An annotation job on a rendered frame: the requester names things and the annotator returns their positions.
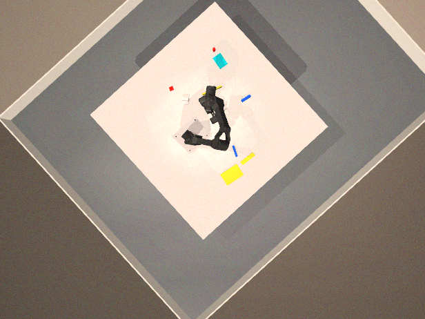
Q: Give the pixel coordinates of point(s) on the yellow rectangular plate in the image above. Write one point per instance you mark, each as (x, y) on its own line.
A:
(231, 174)

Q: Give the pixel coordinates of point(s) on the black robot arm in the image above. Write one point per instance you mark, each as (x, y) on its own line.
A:
(216, 104)

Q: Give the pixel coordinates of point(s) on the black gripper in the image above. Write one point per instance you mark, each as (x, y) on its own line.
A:
(213, 119)

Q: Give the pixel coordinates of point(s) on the cyan flat rectangular plate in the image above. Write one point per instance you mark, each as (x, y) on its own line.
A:
(220, 61)

